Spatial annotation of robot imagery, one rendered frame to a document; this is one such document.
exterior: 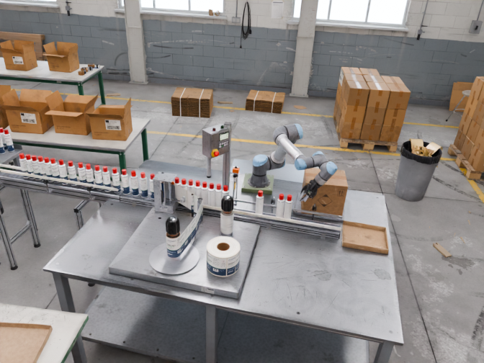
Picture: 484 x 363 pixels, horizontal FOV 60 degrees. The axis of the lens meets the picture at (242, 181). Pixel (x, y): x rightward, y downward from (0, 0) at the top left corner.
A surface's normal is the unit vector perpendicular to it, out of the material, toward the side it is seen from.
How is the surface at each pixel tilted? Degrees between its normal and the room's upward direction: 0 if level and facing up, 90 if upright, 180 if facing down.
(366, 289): 0
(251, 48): 90
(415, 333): 0
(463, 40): 90
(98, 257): 0
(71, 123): 90
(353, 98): 90
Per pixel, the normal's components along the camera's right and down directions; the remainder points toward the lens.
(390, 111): -0.13, 0.48
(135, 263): 0.04, -0.86
